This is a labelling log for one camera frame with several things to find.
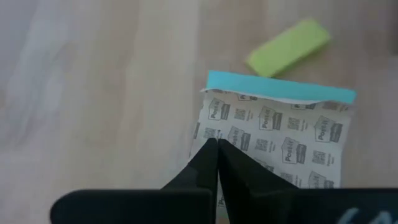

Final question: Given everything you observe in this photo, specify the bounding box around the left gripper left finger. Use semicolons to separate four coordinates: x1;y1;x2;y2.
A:
49;138;220;224

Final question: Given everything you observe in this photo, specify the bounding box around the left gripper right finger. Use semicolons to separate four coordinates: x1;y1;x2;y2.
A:
219;139;398;224

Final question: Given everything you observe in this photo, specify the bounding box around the teal sticky note pad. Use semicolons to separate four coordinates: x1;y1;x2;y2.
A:
188;70;358;218

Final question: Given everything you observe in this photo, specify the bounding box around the yellow-green sticky note pad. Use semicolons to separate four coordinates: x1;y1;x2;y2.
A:
245;18;331;78

